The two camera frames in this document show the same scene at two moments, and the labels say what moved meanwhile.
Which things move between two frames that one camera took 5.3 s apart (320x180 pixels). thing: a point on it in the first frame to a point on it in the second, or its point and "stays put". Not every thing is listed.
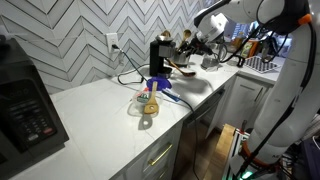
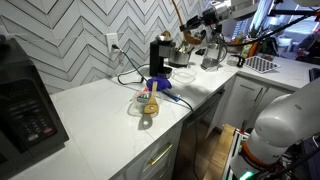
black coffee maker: x=162 y=47 stays put
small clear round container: x=139 y=100 stays put
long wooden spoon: x=189 y=74 to x=190 y=37
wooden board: x=218 y=166 stays put
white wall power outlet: x=112 y=39 stays put
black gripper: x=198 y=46 to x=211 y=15
